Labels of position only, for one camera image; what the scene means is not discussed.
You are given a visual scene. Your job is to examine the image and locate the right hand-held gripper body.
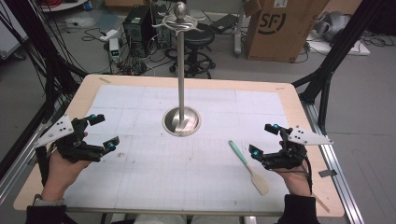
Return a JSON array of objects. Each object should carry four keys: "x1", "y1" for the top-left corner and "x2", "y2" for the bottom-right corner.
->
[{"x1": 261, "y1": 125, "x2": 334, "y2": 172}]

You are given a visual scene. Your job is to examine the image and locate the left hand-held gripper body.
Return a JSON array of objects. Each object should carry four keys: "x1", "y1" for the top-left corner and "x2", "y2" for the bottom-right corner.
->
[{"x1": 33, "y1": 113, "x2": 106, "y2": 163}]

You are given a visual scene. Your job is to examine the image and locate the teal handled wooden spatula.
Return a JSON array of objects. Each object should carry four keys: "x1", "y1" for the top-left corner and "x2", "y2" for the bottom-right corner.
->
[{"x1": 228, "y1": 139, "x2": 271, "y2": 196}]

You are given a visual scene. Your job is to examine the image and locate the silver metal utensil stand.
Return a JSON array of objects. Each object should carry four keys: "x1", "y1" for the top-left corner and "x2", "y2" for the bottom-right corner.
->
[{"x1": 151, "y1": 1, "x2": 206, "y2": 138}]

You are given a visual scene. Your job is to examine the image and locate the person's right hand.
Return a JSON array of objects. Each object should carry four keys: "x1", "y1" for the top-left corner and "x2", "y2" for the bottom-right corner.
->
[{"x1": 275, "y1": 161, "x2": 313, "y2": 198}]

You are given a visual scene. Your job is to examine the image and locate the person's left hand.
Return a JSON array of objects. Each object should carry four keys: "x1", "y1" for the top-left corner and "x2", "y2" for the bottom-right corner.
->
[{"x1": 41, "y1": 150, "x2": 93, "y2": 202}]

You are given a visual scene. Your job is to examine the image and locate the grey tape strip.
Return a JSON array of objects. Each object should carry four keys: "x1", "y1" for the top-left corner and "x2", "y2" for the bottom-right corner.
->
[{"x1": 318, "y1": 168, "x2": 338, "y2": 178}]

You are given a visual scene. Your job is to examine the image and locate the thin wooden stick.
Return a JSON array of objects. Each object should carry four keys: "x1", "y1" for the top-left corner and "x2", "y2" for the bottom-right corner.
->
[{"x1": 311, "y1": 192, "x2": 332, "y2": 215}]

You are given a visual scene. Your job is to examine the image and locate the white grid mat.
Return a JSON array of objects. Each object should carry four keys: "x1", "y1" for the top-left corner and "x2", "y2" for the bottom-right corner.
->
[{"x1": 64, "y1": 84, "x2": 291, "y2": 210}]

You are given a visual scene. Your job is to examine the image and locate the small white device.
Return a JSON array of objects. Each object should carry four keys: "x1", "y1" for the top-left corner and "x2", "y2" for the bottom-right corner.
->
[{"x1": 108, "y1": 37, "x2": 121, "y2": 63}]

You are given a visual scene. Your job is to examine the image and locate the white power strip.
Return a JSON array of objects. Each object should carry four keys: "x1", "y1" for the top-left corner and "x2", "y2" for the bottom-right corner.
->
[{"x1": 99, "y1": 29, "x2": 119, "y2": 43}]

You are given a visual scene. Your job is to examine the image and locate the large cardboard box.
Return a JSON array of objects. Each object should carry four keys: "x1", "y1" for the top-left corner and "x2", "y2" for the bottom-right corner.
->
[{"x1": 244, "y1": 0, "x2": 332, "y2": 63}]

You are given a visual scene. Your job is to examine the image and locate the black computer tower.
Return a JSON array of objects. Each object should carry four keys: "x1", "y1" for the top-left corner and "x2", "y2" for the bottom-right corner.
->
[{"x1": 122, "y1": 5, "x2": 154, "y2": 59}]

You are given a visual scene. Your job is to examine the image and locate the black round stool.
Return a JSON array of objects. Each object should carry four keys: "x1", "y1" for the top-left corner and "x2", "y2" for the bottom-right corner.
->
[{"x1": 168, "y1": 22, "x2": 217, "y2": 79}]

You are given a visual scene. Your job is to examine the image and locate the black flat laptop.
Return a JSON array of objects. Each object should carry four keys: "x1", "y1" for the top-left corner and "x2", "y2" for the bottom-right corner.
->
[{"x1": 210, "y1": 13, "x2": 240, "y2": 35}]

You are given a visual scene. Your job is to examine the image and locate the white flat board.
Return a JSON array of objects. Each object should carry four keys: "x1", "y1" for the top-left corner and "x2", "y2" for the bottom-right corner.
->
[{"x1": 306, "y1": 32, "x2": 372, "y2": 57}]

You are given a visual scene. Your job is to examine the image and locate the silver grey bag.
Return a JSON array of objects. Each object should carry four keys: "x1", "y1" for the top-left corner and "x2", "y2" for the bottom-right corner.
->
[{"x1": 313, "y1": 10, "x2": 352, "y2": 42}]

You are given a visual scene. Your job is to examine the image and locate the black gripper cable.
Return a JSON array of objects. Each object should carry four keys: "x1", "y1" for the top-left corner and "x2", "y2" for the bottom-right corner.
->
[{"x1": 300, "y1": 153, "x2": 314, "y2": 194}]

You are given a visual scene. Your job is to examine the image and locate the black wrist strap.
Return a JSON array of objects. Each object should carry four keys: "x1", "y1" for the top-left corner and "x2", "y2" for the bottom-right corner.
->
[{"x1": 35, "y1": 146, "x2": 51, "y2": 188}]

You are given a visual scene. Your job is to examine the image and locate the aluminium rail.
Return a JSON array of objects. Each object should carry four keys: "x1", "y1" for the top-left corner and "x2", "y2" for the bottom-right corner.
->
[
  {"x1": 0, "y1": 101, "x2": 69, "y2": 204},
  {"x1": 300, "y1": 101, "x2": 366, "y2": 224}
]

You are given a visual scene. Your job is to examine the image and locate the black metal frame stand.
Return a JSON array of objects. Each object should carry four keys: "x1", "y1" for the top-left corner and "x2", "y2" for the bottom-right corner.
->
[
  {"x1": 291, "y1": 0, "x2": 388, "y2": 136},
  {"x1": 0, "y1": 0, "x2": 89, "y2": 181}
]

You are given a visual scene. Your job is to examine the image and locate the white upright post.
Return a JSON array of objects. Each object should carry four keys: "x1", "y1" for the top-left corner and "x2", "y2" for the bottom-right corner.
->
[{"x1": 233, "y1": 0, "x2": 248, "y2": 58}]

